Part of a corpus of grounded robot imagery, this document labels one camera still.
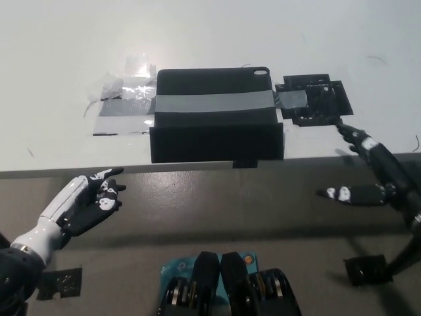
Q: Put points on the grey duct tape strip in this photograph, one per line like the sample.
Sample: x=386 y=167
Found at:
x=213 y=102

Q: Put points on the clear shiny tape patch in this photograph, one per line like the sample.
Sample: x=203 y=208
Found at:
x=131 y=89

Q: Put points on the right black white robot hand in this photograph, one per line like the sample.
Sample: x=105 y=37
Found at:
x=385 y=164

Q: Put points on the black floor plate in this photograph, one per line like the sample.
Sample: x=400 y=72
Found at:
x=60 y=283
x=366 y=270

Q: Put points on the black tape patch on desk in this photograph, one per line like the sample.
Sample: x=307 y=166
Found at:
x=329 y=105

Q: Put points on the black folding tablet cover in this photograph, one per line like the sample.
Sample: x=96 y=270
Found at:
x=213 y=141

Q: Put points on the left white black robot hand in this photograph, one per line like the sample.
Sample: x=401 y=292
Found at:
x=77 y=210

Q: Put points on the black floor plate right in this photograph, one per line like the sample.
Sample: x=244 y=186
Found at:
x=366 y=270

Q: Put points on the black floor plate left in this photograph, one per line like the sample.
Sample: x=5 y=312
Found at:
x=60 y=283

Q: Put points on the small black tape piece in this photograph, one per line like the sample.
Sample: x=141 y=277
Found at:
x=245 y=164

